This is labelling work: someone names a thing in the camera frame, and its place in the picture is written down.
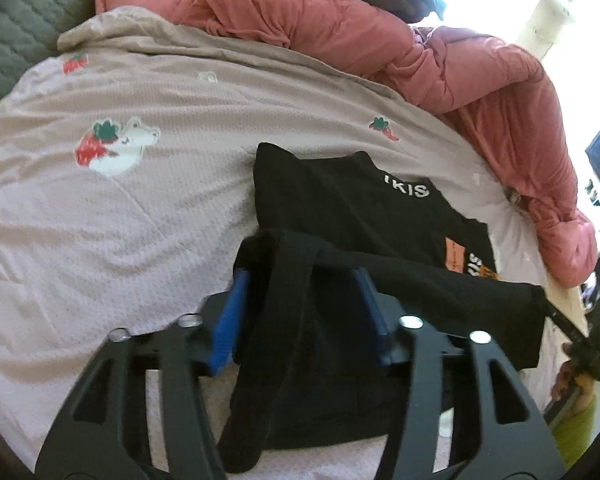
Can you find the cream sheet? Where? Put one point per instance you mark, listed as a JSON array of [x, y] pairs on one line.
[[567, 300]]

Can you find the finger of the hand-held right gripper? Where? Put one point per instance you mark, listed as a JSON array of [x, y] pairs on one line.
[[562, 322]]

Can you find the green quilted mattress pad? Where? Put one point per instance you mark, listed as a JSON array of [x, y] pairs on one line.
[[25, 25]]

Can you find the green clothing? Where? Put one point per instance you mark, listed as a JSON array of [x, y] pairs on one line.
[[575, 435]]

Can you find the pink duvet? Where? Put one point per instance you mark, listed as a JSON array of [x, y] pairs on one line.
[[330, 25]]

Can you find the person's right hand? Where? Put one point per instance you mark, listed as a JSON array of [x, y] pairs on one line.
[[567, 377]]

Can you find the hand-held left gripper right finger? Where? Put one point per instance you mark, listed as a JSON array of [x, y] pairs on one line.
[[372, 320]]

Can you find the black long-sleeve shirt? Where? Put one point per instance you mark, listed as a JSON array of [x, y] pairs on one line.
[[340, 200]]

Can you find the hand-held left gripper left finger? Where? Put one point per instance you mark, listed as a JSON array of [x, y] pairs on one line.
[[225, 340]]

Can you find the pink printed bed sheet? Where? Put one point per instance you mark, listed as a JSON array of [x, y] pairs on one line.
[[130, 235]]

